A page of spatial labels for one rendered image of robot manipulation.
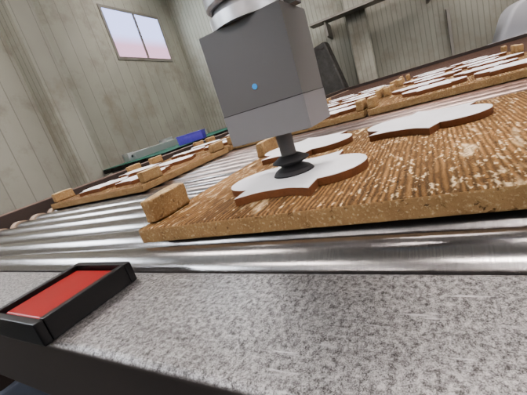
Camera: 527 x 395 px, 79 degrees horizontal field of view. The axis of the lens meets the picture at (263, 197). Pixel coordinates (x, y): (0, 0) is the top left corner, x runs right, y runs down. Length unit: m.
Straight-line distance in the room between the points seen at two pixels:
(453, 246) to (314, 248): 0.08
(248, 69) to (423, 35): 5.87
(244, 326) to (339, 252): 0.08
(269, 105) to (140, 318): 0.20
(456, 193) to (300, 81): 0.15
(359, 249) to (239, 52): 0.20
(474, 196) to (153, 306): 0.21
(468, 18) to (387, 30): 1.13
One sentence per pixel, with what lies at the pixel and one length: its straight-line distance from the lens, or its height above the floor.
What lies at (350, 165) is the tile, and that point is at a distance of 0.30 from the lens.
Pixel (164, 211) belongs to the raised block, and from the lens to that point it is 0.36.
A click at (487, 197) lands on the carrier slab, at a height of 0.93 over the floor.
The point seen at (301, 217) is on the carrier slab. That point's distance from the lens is 0.24.
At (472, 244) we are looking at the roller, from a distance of 0.20.
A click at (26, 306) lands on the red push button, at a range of 0.31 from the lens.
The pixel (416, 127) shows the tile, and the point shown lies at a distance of 0.41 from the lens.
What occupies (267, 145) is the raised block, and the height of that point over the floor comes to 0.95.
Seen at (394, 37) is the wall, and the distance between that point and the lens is 6.12.
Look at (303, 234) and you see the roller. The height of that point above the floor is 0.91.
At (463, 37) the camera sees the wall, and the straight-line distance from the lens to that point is 6.21.
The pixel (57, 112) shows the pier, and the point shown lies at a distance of 4.37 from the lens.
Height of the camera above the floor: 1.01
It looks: 15 degrees down
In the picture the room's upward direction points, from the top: 17 degrees counter-clockwise
